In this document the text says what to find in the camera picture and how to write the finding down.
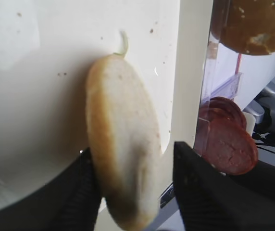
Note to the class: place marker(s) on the dark meat patty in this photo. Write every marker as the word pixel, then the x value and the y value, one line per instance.
pixel 229 148
pixel 220 107

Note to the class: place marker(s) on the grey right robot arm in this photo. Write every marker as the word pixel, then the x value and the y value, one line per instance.
pixel 262 107

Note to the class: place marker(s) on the sesame bun top right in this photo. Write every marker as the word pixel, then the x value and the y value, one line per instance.
pixel 250 27

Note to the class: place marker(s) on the clear cross rail bun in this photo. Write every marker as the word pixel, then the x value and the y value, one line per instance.
pixel 228 89

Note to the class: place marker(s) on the red plastic rail right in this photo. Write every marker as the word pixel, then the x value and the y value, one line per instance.
pixel 239 56

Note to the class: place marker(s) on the small lettuce scrap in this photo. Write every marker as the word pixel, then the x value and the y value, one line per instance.
pixel 124 51

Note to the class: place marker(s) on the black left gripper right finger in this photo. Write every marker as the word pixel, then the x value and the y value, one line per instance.
pixel 209 201

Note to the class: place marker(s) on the dark meat patty inner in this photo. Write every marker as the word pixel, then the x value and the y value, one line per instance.
pixel 220 107

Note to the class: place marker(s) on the clear long rail right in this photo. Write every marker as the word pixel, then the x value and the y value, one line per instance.
pixel 206 91

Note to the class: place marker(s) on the metal baking tray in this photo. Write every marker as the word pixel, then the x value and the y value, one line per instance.
pixel 46 48

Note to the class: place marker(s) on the dark meat patty outer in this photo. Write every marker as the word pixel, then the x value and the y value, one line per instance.
pixel 229 148

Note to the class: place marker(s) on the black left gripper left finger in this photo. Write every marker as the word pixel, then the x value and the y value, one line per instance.
pixel 70 202

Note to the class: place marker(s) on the white pusher block patty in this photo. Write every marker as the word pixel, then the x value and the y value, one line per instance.
pixel 250 122

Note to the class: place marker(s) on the pale bun bottom slice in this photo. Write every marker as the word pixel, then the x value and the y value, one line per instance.
pixel 124 140

